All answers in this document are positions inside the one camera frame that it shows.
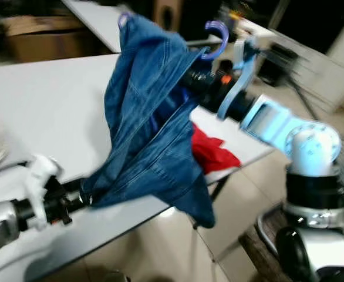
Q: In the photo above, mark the blue denim garment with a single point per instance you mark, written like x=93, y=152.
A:
x=148, y=117

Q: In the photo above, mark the white low cabinet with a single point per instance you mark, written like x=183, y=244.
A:
x=336, y=76

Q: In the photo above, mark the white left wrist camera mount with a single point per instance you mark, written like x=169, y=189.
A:
x=37, y=170

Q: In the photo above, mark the purple plastic hanger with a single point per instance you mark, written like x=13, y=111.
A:
x=226, y=38

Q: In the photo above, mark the red garment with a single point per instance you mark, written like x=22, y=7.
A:
x=216, y=155

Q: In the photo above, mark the white rectangular table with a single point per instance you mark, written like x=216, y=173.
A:
x=95, y=17
x=43, y=106

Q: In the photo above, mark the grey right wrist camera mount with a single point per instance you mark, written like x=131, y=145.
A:
x=242, y=76

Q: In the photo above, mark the brown cardboard box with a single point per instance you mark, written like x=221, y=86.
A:
x=43, y=44

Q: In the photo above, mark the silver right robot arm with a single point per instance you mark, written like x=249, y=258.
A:
x=313, y=147

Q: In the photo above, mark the brown wooden speaker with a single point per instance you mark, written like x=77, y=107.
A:
x=167, y=14

